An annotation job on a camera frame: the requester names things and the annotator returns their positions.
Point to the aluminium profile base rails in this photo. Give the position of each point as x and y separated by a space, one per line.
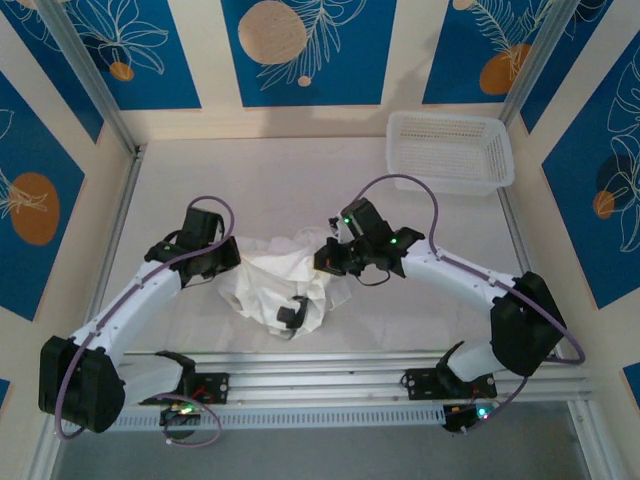
310 380

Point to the white t-shirt with black print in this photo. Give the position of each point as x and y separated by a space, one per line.
270 280

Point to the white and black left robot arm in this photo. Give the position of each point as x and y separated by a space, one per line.
125 305

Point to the small lit circuit board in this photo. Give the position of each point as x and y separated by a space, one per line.
480 414
182 409

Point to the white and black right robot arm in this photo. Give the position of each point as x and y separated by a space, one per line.
450 275

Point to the white perforated plastic basket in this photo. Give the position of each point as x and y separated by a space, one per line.
450 150

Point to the aluminium frame post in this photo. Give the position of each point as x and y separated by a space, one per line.
85 65
537 55

